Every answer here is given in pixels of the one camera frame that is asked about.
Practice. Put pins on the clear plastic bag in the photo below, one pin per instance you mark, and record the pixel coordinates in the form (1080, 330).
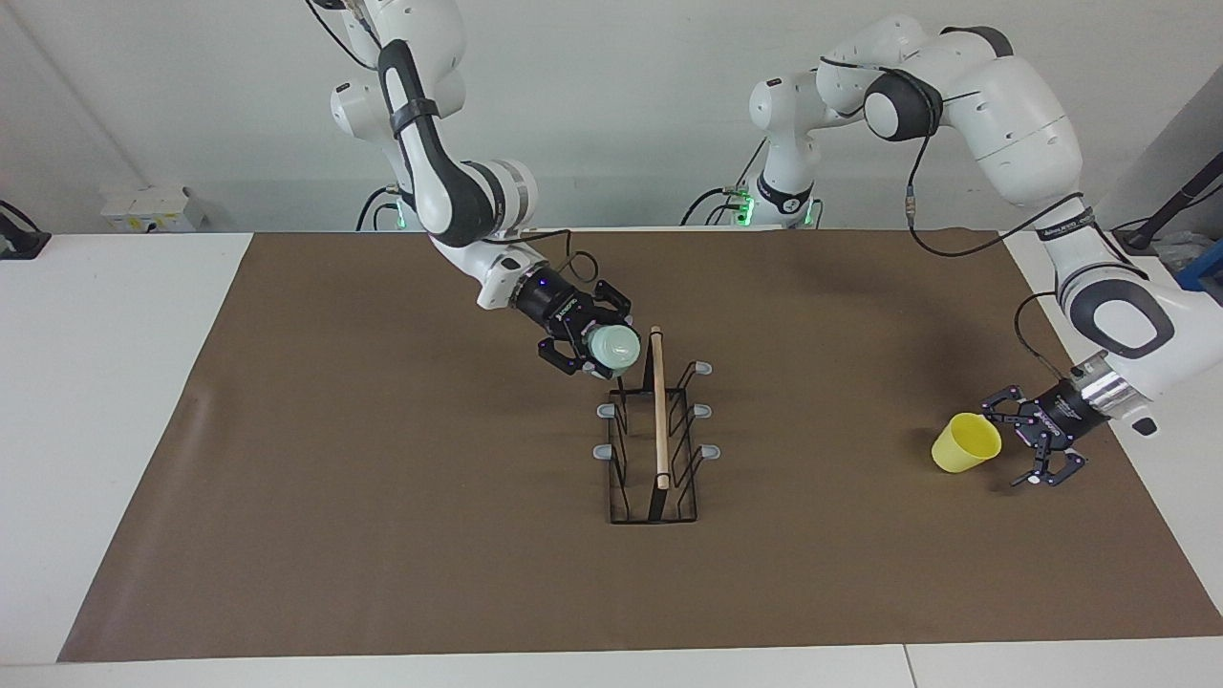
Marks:
(1180, 250)

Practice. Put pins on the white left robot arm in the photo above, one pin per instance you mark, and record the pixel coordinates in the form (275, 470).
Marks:
(1013, 105)

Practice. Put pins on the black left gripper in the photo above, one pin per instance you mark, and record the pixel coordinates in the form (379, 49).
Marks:
(1056, 416)

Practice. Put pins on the brown table mat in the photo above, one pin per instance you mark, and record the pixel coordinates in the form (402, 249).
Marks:
(382, 573)

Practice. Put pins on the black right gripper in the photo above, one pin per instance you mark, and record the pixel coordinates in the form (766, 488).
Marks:
(554, 301)

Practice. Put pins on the blue storage box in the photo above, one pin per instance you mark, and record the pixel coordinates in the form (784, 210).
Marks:
(1206, 277)

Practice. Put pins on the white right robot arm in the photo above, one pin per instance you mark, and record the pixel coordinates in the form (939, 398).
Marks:
(430, 182)

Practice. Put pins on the black camera stand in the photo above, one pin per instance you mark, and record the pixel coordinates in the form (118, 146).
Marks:
(1175, 201)

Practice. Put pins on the black clamp mount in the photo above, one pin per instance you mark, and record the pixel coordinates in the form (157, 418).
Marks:
(19, 244)

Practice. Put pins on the white wall socket box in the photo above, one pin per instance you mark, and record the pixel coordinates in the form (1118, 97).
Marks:
(143, 205)

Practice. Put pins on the green plastic cup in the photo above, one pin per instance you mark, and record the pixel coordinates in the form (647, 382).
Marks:
(613, 349)

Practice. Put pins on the yellow plastic cup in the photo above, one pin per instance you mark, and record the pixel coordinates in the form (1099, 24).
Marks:
(965, 444)

